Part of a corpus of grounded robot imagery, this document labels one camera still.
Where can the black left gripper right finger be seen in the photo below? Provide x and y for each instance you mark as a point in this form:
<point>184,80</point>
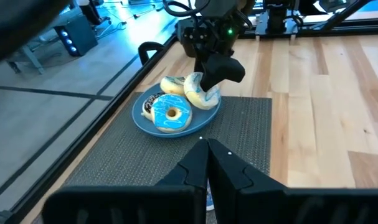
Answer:
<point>269,205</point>

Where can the black curved frame clamp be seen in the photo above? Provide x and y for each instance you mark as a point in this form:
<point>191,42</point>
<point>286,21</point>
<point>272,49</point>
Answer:
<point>143,51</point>

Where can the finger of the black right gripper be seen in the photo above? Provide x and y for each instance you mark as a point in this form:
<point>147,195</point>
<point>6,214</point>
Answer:
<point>223,73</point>
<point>199,65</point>

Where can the grey metal stand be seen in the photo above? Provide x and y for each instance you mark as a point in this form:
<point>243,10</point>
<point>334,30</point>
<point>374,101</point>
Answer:
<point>31,57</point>

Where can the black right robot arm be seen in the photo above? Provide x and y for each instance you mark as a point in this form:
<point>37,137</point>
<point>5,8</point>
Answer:
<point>220,6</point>

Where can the blue round plate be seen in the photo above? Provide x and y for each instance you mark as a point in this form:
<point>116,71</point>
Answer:
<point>204,116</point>

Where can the black box with blue lights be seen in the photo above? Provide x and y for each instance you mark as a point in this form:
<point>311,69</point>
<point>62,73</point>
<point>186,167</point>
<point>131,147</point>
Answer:
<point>83,34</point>

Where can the large white donut teal stripes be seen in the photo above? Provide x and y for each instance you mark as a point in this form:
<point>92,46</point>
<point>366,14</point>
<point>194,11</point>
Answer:
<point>196,96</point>

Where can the large blue iced donut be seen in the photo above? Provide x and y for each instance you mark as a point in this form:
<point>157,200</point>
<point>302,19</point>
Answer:
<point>163,121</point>

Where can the dark grey woven placemat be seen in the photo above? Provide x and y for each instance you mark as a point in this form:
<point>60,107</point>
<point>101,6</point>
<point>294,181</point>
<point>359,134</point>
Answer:
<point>238,130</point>

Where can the large chocolate sprinkle donut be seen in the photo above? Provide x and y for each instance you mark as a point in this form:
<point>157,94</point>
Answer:
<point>149,105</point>

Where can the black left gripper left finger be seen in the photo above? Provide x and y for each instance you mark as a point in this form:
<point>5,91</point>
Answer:
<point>163,202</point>

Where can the large mint donut dark zigzag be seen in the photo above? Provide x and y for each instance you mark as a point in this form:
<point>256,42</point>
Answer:
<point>171,87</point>

